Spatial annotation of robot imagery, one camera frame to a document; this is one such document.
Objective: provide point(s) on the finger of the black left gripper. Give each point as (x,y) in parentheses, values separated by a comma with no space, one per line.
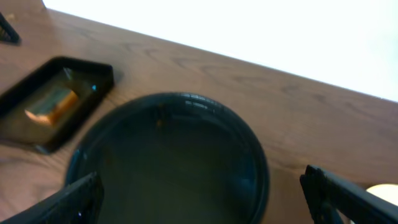
(8,34)

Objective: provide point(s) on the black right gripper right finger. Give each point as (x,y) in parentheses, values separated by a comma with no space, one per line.
(328,195)

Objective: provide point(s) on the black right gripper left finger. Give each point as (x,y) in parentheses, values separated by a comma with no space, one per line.
(79,202)

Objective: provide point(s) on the orange green sponge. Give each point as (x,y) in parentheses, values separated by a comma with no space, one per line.
(52,106)

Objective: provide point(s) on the yellow plate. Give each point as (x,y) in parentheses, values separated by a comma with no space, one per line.
(386,192)

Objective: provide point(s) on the black rectangular water tray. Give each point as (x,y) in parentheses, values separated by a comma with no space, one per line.
(91,81)

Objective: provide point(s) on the black round tray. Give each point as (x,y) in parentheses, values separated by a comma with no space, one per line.
(174,158)

